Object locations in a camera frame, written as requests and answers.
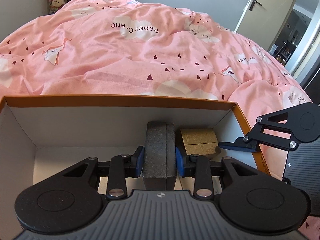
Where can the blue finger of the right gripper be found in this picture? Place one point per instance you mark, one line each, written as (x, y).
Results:
(239, 146)

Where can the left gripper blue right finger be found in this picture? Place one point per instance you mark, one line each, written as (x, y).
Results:
(198, 167)

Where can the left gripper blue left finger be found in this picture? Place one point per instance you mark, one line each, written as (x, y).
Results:
(121, 167)

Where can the cream door with handle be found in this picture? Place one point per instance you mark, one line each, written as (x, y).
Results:
(262, 20)

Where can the small gold box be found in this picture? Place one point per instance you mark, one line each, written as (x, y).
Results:
(201, 141)

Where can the pink patterned duvet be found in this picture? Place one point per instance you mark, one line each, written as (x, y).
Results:
(133, 48)

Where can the orange cardboard storage box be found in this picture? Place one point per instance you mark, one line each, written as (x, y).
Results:
(42, 135)

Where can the dark grey box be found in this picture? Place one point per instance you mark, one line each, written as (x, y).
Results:
(159, 168)

